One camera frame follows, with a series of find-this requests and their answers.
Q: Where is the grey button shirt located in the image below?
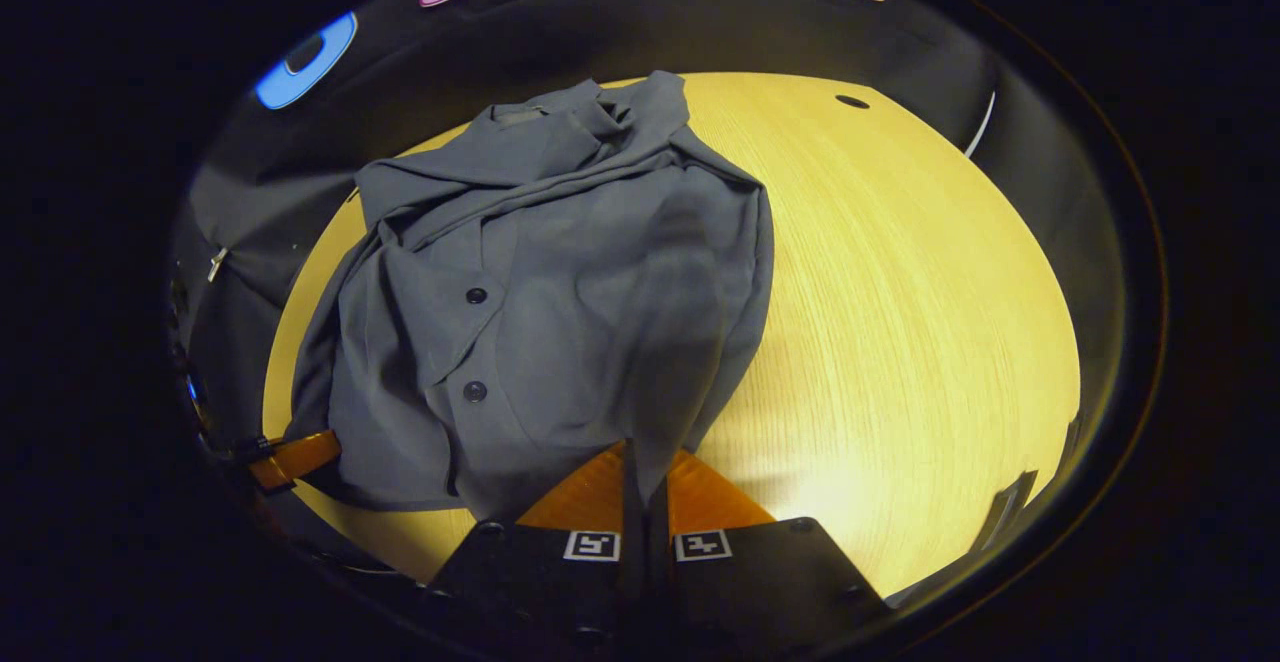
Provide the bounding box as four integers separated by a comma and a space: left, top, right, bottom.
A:
283, 70, 776, 523

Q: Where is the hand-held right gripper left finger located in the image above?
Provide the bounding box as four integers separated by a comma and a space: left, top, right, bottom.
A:
423, 439, 643, 653

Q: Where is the white cable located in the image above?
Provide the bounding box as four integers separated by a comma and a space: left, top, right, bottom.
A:
964, 91, 998, 159

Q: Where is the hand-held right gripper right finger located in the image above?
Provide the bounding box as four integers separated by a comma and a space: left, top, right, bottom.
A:
645, 449, 893, 653

